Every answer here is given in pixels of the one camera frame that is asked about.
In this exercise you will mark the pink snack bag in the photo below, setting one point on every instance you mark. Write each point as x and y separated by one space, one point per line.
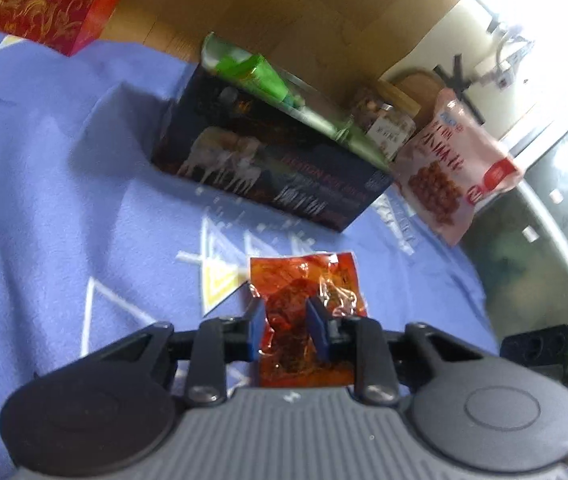
444 180

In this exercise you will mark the black cardboard box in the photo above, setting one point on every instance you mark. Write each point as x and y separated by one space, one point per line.
264 180

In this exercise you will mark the wooden cutting board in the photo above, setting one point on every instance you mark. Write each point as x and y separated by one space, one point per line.
414 82

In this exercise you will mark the clear nut jar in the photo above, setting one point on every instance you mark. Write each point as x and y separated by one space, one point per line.
389 130

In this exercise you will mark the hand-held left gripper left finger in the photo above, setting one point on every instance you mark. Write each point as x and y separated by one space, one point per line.
255 332

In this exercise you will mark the red snack packet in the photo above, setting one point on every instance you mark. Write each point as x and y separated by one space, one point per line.
289 280

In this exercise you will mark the light green snack packet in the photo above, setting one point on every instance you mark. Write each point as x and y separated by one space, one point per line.
324 122

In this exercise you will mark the blue printed tablecloth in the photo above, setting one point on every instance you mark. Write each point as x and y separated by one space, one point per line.
88 185

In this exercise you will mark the black stand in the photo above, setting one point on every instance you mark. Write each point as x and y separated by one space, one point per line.
459 80

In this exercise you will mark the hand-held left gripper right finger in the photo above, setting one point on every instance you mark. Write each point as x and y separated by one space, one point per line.
316 330

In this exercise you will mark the dark green cracker packet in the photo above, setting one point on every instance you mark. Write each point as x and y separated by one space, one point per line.
259 72

